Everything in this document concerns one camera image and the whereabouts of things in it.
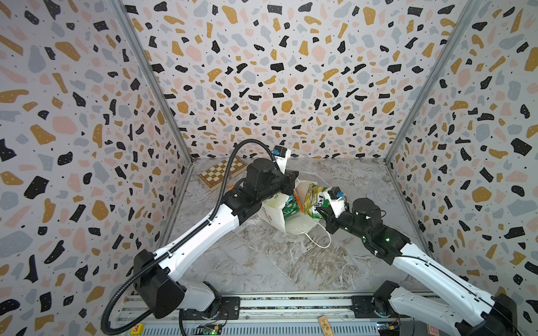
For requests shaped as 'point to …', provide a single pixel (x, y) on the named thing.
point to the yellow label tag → (138, 330)
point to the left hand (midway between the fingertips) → (302, 172)
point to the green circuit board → (210, 331)
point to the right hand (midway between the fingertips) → (319, 207)
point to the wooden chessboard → (214, 178)
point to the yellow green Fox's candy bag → (314, 199)
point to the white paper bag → (272, 210)
